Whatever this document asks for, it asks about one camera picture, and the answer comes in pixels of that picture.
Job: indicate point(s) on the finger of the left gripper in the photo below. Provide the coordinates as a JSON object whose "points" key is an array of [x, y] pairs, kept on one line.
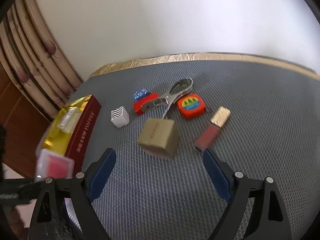
{"points": [[19, 191]]}

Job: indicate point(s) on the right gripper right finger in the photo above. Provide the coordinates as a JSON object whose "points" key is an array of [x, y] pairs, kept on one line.
{"points": [[268, 220]]}

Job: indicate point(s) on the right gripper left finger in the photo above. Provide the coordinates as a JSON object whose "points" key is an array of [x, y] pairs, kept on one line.
{"points": [[63, 209]]}

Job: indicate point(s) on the clear case with red pad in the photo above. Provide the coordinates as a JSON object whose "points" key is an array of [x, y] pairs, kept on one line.
{"points": [[51, 164]]}

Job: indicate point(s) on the lipstick with gold cap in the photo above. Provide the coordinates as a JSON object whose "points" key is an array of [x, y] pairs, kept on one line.
{"points": [[213, 130]]}

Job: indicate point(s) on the black white zigzag cube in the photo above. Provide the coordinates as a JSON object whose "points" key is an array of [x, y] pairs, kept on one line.
{"points": [[120, 117]]}

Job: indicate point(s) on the tan cardboard cube box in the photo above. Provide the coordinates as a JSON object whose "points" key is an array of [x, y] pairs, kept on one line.
{"points": [[159, 137]]}

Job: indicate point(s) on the orange tape measure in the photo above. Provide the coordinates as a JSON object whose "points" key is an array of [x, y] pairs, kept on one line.
{"points": [[191, 106]]}

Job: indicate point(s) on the silver metal multi-tool opener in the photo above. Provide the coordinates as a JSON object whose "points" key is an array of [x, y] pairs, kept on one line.
{"points": [[170, 97]]}

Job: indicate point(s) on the red gold toffee tin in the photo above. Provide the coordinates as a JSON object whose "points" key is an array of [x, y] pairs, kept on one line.
{"points": [[73, 145]]}

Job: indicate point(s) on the clear labelled plastic box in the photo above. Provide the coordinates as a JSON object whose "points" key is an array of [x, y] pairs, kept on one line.
{"points": [[69, 121]]}

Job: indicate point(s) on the beige floral curtain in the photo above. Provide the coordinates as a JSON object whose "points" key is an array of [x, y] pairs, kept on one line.
{"points": [[33, 60]]}

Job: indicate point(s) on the red rectangular block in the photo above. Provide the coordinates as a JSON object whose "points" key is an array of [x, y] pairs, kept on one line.
{"points": [[137, 105]]}

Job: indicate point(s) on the grey honeycomb table mat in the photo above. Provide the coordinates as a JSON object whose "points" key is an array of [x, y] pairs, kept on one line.
{"points": [[261, 120]]}

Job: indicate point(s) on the blue patterned small cube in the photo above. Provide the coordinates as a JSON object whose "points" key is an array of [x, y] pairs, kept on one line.
{"points": [[141, 94]]}

